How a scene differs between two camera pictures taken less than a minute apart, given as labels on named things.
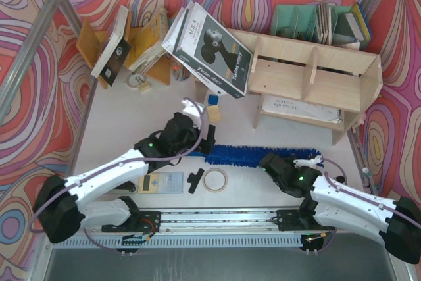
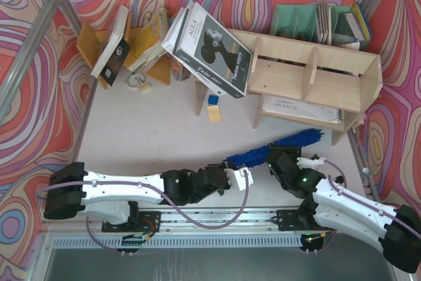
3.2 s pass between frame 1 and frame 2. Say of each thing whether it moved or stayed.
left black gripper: moved
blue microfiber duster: moved
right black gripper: stayed
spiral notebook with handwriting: stayed
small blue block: stayed
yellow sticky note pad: stayed
